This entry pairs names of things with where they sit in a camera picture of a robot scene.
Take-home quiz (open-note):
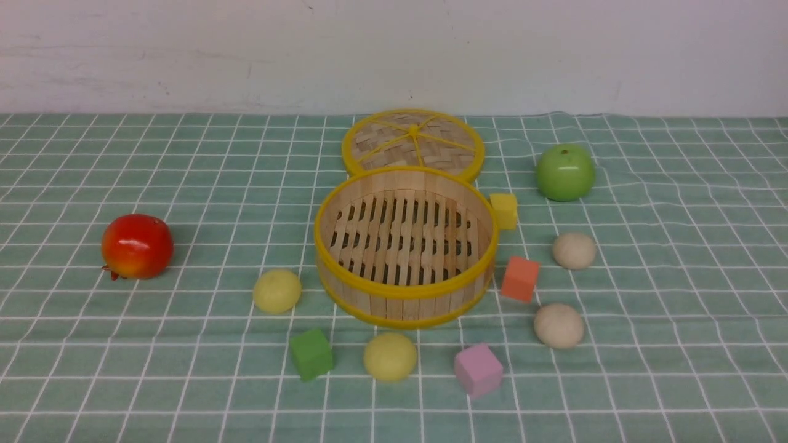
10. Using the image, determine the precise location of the yellow bun front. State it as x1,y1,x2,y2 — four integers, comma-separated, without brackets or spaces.
363,333,417,383

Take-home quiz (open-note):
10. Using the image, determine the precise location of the yellow bun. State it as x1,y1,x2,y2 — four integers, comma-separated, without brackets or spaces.
363,333,417,383
252,268,303,314

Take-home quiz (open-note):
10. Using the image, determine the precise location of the white bun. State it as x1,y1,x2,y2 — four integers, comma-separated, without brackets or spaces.
552,232,597,270
534,303,585,349

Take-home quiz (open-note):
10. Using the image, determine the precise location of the white bun front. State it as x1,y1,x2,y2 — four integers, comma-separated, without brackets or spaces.
534,303,585,349

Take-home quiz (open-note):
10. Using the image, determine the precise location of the bamboo steamer tray yellow rim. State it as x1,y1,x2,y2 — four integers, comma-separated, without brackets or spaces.
313,167,500,330

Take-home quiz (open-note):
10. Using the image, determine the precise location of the woven bamboo steamer lid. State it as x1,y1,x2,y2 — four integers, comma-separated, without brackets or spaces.
341,109,485,182

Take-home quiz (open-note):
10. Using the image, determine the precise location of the yellow foam cube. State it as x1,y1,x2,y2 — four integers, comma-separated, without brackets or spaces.
489,193,518,230

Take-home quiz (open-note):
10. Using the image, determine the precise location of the orange foam cube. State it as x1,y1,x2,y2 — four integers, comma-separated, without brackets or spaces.
500,256,541,303

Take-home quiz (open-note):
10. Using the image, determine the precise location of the green foam cube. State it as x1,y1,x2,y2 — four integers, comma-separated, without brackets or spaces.
289,328,334,381

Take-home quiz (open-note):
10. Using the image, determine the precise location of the pink foam cube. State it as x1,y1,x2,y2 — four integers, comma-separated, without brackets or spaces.
454,344,504,399

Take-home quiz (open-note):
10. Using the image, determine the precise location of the green apple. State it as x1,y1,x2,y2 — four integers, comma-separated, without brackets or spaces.
535,143,596,202

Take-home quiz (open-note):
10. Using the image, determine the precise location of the red apple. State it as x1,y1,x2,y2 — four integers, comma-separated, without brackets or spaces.
101,214,174,281

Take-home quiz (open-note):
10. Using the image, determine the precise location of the green checkered tablecloth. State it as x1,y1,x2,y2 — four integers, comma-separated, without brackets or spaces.
1,112,787,442

